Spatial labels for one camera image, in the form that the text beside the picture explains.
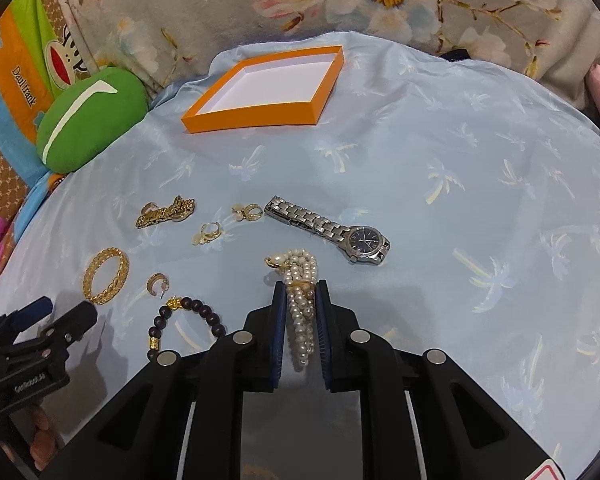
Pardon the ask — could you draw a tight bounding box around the gold woven bangle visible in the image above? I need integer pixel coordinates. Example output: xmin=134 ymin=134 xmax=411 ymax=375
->
xmin=82 ymin=247 xmax=130 ymax=306

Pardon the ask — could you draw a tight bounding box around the white pearl bracelet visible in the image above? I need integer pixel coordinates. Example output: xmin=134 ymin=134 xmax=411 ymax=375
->
xmin=264 ymin=248 xmax=321 ymax=372

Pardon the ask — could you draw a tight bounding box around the silver wristwatch dark dial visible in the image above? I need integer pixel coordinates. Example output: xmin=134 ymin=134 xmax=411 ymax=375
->
xmin=264 ymin=196 xmax=391 ymax=266

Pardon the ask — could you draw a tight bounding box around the gold wristwatch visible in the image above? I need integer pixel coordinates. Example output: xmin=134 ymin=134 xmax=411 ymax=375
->
xmin=135 ymin=195 xmax=196 ymax=229

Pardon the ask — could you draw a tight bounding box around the person's left hand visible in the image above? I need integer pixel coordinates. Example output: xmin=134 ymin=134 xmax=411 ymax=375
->
xmin=1 ymin=404 xmax=59 ymax=471

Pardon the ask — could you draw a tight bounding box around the gold cuff earring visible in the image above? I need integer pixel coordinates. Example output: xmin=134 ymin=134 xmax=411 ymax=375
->
xmin=146 ymin=272 xmax=170 ymax=299

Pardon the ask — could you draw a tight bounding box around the light blue satin cloth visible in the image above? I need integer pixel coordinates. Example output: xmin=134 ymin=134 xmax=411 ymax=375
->
xmin=0 ymin=32 xmax=600 ymax=479

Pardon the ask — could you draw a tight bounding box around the green plush pillow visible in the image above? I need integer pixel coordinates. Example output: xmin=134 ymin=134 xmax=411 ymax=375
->
xmin=36 ymin=67 xmax=148 ymax=174

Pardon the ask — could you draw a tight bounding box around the orange shallow box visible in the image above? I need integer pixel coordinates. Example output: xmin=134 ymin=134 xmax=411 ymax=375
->
xmin=181 ymin=46 xmax=344 ymax=134

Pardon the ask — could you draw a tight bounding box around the colourful cartoon bedsheet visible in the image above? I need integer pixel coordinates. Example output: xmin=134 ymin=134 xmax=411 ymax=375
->
xmin=0 ymin=0 xmax=88 ymax=276

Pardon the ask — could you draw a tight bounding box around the grey floral blanket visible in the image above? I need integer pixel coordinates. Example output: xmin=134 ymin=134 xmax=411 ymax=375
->
xmin=59 ymin=0 xmax=600 ymax=104

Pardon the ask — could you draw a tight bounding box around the dark bead bracelet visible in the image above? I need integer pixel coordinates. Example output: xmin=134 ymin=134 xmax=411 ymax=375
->
xmin=146 ymin=296 xmax=228 ymax=362

